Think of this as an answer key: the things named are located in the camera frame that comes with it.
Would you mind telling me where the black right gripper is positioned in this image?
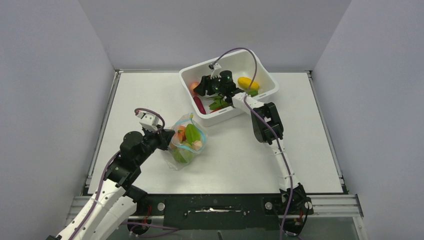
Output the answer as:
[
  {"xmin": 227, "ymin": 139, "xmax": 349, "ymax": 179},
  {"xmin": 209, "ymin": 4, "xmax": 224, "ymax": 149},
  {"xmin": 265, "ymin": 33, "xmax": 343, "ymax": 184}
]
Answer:
[{"xmin": 195, "ymin": 72, "xmax": 226, "ymax": 97}]

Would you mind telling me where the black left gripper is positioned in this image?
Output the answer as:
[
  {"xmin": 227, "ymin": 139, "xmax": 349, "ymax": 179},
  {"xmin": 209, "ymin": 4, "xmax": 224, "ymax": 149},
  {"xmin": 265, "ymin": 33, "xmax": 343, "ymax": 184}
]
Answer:
[{"xmin": 136, "ymin": 124, "xmax": 175, "ymax": 166}]

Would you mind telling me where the orange peach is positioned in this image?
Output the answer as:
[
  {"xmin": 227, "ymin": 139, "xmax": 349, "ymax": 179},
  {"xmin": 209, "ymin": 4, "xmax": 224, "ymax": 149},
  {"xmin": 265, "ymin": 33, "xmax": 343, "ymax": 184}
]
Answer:
[
  {"xmin": 176, "ymin": 125, "xmax": 186, "ymax": 138},
  {"xmin": 168, "ymin": 131, "xmax": 185, "ymax": 149}
]

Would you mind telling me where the green cabbage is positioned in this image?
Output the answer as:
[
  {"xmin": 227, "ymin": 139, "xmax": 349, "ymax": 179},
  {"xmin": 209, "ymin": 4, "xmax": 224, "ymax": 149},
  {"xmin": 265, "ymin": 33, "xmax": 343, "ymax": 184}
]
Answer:
[{"xmin": 172, "ymin": 143, "xmax": 195, "ymax": 164}]

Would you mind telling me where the clear zip top bag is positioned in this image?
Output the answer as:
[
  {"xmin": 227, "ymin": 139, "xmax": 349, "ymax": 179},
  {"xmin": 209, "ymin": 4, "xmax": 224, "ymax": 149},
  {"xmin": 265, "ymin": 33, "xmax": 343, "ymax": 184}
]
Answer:
[{"xmin": 167, "ymin": 113, "xmax": 208, "ymax": 170}]

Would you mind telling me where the green bell pepper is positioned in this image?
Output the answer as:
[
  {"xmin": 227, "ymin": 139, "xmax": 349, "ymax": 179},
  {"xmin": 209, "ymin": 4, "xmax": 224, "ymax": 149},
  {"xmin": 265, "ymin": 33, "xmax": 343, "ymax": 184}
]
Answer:
[{"xmin": 185, "ymin": 123, "xmax": 201, "ymax": 145}]

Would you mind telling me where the beige garlic bulb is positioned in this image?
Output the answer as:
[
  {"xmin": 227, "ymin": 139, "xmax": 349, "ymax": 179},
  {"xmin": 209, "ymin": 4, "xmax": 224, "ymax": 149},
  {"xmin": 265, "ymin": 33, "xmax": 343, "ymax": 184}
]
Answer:
[{"xmin": 191, "ymin": 140, "xmax": 203, "ymax": 151}]

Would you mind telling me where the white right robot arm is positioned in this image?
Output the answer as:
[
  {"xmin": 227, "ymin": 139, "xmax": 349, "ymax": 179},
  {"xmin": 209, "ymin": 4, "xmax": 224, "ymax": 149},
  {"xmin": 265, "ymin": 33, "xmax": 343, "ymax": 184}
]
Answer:
[{"xmin": 193, "ymin": 70, "xmax": 313, "ymax": 237}]

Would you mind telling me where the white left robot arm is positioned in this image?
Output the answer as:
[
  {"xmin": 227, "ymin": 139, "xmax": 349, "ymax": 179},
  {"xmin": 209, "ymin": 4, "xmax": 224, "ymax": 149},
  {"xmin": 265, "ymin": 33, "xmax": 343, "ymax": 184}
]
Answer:
[{"xmin": 47, "ymin": 129, "xmax": 175, "ymax": 240}]

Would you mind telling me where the white plastic bin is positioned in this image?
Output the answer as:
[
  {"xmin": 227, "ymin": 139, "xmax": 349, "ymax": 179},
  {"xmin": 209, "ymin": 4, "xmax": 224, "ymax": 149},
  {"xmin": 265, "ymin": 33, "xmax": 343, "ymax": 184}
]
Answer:
[{"xmin": 178, "ymin": 50, "xmax": 280, "ymax": 127}]

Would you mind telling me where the green leafy vegetable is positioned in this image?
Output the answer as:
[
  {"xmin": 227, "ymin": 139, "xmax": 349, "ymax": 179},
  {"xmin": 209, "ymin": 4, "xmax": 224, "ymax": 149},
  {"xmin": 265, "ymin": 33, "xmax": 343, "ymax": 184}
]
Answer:
[{"xmin": 207, "ymin": 95, "xmax": 231, "ymax": 112}]

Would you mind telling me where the yellow mango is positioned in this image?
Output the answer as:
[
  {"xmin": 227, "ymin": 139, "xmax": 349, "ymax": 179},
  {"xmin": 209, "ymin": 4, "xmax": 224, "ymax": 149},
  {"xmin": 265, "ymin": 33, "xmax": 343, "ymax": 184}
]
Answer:
[{"xmin": 237, "ymin": 77, "xmax": 260, "ymax": 91}]

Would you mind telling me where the green chili pepper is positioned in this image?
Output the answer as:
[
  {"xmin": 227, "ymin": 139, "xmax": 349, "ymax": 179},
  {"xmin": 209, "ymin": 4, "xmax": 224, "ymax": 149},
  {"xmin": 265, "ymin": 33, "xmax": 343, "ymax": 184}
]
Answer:
[{"xmin": 247, "ymin": 88, "xmax": 259, "ymax": 97}]

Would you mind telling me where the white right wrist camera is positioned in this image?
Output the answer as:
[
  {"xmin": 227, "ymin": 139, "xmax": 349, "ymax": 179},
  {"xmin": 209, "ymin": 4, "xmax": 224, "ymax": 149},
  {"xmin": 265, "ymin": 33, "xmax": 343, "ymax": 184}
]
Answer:
[{"xmin": 208, "ymin": 63, "xmax": 222, "ymax": 80}]

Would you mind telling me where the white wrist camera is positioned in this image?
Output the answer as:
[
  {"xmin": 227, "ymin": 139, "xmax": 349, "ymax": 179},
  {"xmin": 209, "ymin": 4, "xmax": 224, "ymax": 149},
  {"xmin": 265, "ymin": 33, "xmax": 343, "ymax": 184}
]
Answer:
[
  {"xmin": 208, "ymin": 63, "xmax": 222, "ymax": 80},
  {"xmin": 135, "ymin": 111, "xmax": 160, "ymax": 133}
]

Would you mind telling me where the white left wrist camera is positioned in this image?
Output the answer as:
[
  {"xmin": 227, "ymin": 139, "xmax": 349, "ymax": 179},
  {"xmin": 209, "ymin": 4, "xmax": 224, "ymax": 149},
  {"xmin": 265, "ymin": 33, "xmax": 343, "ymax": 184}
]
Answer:
[{"xmin": 135, "ymin": 111, "xmax": 160, "ymax": 133}]

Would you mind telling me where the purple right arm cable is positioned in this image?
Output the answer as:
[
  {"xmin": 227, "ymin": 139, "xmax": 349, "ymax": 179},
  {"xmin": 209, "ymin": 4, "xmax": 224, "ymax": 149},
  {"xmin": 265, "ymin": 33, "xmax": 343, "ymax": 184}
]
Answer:
[{"xmin": 209, "ymin": 47, "xmax": 304, "ymax": 240}]

